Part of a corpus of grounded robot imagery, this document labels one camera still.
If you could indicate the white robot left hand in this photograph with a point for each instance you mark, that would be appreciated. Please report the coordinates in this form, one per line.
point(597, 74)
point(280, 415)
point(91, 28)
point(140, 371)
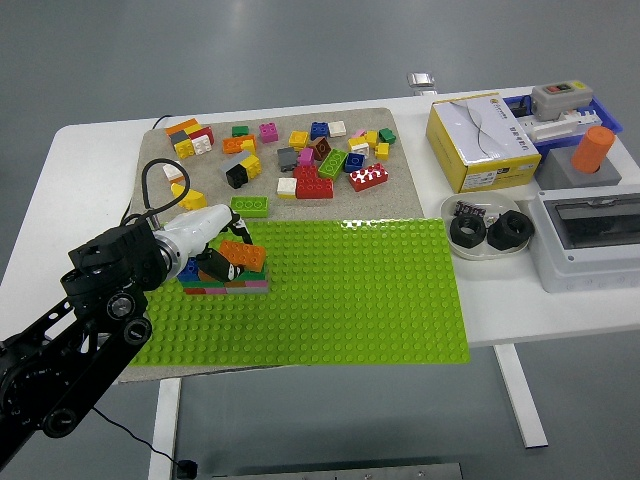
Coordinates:
point(200, 227)

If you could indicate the blue four-stud toy brick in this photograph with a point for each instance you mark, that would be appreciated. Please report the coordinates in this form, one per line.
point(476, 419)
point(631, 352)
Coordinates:
point(187, 273)
point(319, 131)

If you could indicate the orange eight-stud toy brick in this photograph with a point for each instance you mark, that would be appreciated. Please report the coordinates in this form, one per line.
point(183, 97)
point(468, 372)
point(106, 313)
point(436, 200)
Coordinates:
point(245, 255)

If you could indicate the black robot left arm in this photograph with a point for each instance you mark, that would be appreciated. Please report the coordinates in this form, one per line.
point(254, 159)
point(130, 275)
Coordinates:
point(100, 300)

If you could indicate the yellow curved toy brick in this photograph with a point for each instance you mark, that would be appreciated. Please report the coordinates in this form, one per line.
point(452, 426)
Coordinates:
point(196, 201)

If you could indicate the brown toy brick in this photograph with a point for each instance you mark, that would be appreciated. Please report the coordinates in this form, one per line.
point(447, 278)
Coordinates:
point(206, 276)
point(321, 148)

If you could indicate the light green three-hole brick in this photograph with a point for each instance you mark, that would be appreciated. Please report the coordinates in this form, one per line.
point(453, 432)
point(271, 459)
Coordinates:
point(248, 206)

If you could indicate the dark green toy brick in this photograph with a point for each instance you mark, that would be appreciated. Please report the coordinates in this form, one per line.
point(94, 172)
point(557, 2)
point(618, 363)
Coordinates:
point(202, 284)

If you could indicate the black toy brick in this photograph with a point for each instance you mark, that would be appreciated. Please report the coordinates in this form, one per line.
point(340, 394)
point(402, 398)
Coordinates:
point(236, 177)

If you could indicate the white brick with orange base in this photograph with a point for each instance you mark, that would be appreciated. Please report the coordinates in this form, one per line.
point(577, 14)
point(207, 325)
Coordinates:
point(170, 173)

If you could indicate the red flat toy brick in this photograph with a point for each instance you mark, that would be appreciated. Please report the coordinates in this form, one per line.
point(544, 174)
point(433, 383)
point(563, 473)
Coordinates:
point(195, 291)

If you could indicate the pink flat toy brick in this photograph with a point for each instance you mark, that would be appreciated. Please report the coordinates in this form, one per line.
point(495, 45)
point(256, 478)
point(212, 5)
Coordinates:
point(215, 290)
point(257, 283)

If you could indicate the orange flat toy brick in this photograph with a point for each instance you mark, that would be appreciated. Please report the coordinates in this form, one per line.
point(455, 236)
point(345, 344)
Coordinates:
point(234, 284)
point(181, 126)

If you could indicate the grey slanted toy brick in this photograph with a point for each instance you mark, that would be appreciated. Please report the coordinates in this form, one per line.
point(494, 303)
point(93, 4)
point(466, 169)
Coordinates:
point(234, 161)

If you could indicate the grey flat toy brick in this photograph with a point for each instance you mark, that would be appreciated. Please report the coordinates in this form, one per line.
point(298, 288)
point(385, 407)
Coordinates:
point(246, 290)

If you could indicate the white toy brick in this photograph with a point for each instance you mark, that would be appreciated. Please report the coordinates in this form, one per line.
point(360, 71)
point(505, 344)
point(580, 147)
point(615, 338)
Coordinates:
point(337, 129)
point(201, 145)

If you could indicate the small yellow toy brick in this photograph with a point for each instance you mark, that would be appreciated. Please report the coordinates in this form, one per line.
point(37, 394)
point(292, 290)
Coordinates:
point(382, 151)
point(249, 146)

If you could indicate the white brick with yellow base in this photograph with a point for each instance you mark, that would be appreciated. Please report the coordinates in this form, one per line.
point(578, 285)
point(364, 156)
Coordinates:
point(358, 146)
point(286, 187)

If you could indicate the small dark green brick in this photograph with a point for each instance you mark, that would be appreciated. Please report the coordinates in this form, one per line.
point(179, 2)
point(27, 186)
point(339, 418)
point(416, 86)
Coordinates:
point(387, 136)
point(240, 131)

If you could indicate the magenta toy brick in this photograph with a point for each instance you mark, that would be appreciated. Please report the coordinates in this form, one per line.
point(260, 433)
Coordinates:
point(269, 132)
point(306, 157)

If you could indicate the large red stepped brick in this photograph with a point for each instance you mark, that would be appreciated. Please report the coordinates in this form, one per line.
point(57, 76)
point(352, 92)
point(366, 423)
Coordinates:
point(312, 185)

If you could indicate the light green studded baseplate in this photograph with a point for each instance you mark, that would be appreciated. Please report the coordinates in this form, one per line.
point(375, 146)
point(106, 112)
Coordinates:
point(325, 310)

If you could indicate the blue toy brick with hole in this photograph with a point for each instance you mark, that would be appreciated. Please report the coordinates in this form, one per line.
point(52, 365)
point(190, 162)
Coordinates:
point(354, 162)

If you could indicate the red brick with white spots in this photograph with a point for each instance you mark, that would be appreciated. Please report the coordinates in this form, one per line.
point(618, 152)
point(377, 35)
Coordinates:
point(369, 178)

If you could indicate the small pink toy brick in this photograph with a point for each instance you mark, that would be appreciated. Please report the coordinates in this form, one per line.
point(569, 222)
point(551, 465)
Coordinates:
point(359, 134)

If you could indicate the grey-brown table mat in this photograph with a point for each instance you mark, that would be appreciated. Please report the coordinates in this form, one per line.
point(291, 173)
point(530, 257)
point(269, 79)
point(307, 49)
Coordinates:
point(395, 200)

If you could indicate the white table leg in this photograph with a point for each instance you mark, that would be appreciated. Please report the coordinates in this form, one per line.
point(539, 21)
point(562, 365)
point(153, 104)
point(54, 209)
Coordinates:
point(520, 395)
point(165, 430)

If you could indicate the black power plug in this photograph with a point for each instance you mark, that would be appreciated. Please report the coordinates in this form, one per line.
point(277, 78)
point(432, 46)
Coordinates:
point(186, 468)

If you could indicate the silver metal clamp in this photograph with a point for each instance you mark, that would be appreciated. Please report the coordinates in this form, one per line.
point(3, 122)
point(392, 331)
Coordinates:
point(422, 82)

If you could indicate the small dark electronic component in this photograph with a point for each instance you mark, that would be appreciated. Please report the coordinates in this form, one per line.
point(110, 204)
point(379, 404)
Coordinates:
point(470, 208)

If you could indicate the white and yellow cardboard box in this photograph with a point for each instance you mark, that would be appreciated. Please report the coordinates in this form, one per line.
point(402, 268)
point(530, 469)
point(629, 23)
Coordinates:
point(480, 140)

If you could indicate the large black hex nut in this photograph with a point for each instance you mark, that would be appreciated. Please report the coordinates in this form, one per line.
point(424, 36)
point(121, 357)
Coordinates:
point(500, 240)

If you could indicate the white shallow dish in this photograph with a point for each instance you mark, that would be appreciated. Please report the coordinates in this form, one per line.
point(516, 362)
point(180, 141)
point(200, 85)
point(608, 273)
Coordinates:
point(500, 202)

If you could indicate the small black plug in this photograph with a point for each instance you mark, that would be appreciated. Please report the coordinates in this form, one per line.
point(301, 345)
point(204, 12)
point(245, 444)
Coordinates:
point(522, 107)

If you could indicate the grey square block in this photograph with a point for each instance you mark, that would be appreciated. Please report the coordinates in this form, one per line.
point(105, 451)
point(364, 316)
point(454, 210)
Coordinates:
point(557, 172)

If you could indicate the white terminal block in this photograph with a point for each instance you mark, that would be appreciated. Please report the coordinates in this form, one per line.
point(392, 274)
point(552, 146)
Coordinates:
point(555, 129)

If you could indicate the orange cylinder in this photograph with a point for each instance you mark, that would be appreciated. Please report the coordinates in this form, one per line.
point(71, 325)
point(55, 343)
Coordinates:
point(592, 150)

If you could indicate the blue plastic tray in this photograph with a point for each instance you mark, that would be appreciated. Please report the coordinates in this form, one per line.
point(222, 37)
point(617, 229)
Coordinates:
point(610, 119)

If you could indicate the grey-white electrical enclosure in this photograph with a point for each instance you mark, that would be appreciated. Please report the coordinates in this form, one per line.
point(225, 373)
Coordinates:
point(575, 270)

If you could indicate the grey push-button switch box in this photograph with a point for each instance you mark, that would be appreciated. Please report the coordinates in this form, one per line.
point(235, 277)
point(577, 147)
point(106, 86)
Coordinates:
point(560, 100)

